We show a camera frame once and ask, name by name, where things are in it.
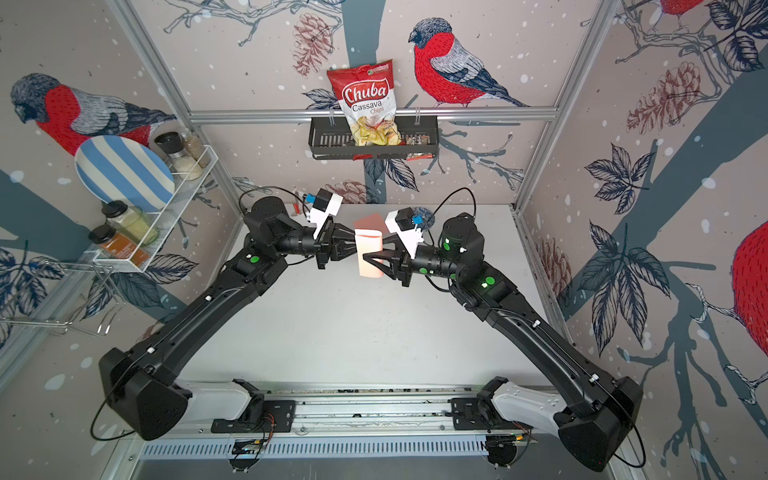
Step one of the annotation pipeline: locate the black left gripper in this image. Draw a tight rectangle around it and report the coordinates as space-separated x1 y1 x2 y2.
272 217 370 272

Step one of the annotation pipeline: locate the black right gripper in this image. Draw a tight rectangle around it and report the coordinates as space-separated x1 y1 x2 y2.
364 236 466 290

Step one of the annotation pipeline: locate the pink square paper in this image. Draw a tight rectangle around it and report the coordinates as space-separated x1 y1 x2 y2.
353 227 386 280
353 213 388 233

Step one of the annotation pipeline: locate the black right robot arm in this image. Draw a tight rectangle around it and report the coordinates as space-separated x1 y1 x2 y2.
362 213 642 472

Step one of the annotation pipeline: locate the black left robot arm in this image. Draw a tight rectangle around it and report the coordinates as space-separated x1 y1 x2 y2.
98 189 356 440

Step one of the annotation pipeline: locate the blue patterned ceramic bowl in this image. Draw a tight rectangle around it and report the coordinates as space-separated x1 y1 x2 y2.
413 207 435 231

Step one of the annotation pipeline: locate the red Chuba chips bag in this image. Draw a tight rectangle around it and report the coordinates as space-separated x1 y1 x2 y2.
327 60 402 147

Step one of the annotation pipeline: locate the black lid spice jar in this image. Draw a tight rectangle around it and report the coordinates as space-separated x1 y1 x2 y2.
154 132 203 181

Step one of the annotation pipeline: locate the green spice jar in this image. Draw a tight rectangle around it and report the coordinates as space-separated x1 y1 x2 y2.
101 200 159 246

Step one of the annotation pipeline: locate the orange spice jar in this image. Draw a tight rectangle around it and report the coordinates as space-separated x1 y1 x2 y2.
88 224 150 267

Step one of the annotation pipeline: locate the blue striped plate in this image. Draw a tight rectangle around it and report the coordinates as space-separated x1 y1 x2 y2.
75 135 176 213

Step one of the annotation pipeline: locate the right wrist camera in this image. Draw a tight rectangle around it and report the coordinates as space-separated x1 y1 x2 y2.
385 207 424 259

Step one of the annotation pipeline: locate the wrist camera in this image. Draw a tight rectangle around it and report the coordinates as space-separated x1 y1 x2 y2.
385 207 424 259
306 189 343 239

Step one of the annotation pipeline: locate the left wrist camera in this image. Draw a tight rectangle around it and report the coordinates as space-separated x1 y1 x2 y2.
306 189 343 239

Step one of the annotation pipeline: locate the black wire basket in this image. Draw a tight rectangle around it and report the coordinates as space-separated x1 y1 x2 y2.
308 116 439 161

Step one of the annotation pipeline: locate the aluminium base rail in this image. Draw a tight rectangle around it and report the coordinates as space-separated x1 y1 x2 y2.
128 383 625 439

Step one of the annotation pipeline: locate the white wire shelf rack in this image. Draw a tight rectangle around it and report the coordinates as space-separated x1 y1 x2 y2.
75 136 219 273

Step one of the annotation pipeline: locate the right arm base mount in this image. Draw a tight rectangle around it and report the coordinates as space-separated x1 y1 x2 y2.
449 376 532 433

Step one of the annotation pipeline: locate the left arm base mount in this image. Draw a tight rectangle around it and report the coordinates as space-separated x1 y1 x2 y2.
211 379 297 434

